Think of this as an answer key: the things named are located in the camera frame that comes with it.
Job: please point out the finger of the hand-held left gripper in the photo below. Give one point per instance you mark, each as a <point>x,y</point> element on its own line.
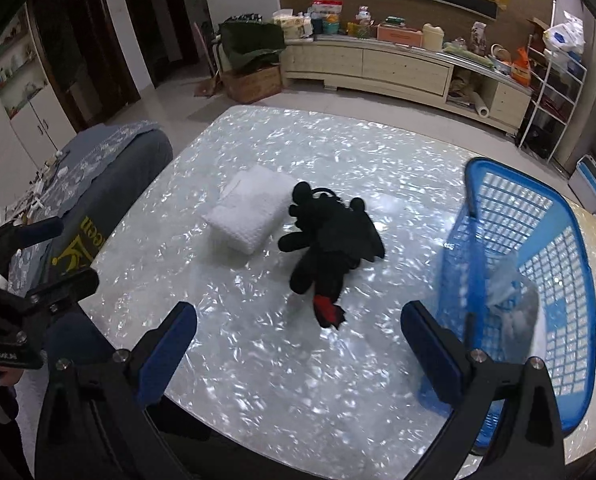
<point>40,230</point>
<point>65,285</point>

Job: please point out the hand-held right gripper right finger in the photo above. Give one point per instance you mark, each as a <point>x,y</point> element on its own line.
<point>432,355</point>

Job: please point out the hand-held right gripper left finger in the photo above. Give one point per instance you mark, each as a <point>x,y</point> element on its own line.
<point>170,355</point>

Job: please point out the bagged black white lace garment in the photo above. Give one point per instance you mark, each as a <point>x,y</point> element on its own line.
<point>520,322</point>

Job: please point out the light blue cloth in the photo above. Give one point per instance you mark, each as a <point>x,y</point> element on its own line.
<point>502,282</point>

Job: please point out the black dragon plush toy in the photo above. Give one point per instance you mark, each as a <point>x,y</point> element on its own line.
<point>328,240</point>

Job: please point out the blue plastic basket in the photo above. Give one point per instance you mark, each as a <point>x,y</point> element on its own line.
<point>562,260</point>

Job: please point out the large white towel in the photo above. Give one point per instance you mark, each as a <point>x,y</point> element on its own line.
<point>248,210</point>

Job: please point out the clutter of small white items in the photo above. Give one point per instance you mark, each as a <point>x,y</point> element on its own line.
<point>40,190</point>

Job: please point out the dark wooden door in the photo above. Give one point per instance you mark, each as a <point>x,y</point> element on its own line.
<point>83,45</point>
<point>158,15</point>

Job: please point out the broom with dustpan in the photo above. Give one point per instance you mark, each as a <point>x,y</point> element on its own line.
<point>209,75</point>

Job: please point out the white paper roll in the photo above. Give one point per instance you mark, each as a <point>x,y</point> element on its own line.
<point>481,109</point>

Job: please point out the cardboard box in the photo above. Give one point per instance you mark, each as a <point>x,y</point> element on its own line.
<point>253,84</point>

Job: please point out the dark green cloth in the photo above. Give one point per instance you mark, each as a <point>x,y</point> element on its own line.
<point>250,42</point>

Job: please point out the cream television cabinet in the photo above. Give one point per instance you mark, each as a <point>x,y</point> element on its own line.
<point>402,67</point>

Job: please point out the orange bag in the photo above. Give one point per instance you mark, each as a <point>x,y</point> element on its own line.
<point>520,66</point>

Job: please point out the green tray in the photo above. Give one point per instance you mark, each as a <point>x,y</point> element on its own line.
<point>467,55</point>

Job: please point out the beige plastic jug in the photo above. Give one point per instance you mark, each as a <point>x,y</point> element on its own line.
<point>432,37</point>

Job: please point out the pink storage box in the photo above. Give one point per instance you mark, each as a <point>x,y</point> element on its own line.
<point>400,34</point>

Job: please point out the white tissue box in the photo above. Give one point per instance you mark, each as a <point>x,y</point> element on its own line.
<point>289,24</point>

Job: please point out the floral paper bag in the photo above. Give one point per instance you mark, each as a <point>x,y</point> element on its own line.
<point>478,35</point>

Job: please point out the green flat box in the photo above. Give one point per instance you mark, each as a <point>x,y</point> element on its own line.
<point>395,20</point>

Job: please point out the white plastic bag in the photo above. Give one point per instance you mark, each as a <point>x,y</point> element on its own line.
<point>565,32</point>

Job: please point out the red white package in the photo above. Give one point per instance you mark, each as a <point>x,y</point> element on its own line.
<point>328,9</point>

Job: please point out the white wall cupboard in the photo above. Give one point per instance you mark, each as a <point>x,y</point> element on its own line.
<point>23,100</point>

